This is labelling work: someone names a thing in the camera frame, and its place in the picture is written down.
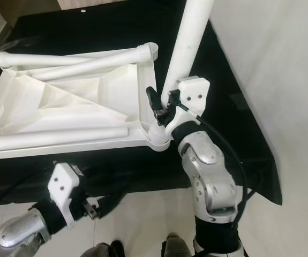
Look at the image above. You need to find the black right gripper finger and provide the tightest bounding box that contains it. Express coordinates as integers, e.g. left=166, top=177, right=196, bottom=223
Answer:
left=146, top=86, right=162, bottom=116

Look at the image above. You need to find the grey tape strip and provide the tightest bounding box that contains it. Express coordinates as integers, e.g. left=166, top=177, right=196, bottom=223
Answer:
left=230, top=94, right=249, bottom=111

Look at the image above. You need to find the pale low box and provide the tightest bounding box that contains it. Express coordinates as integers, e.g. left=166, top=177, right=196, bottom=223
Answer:
left=57, top=0, right=176, bottom=10

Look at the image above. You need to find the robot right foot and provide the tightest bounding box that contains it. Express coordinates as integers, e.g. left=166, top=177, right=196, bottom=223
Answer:
left=162, top=233, right=197, bottom=257

